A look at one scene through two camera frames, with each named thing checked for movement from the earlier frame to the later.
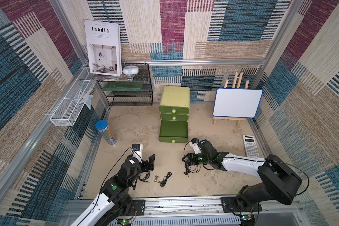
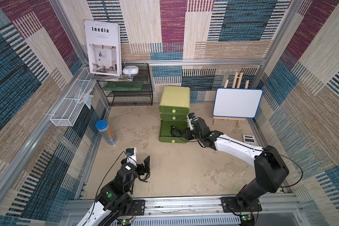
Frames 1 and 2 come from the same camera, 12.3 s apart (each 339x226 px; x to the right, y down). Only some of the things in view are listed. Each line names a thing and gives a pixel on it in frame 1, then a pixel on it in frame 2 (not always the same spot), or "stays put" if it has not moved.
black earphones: x=146 y=178 stays put
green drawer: x=165 y=116 stays put
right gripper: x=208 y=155 -> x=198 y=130
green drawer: x=173 y=132 stays put
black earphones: x=188 y=169 -> x=177 y=132
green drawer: x=173 y=109 stays put
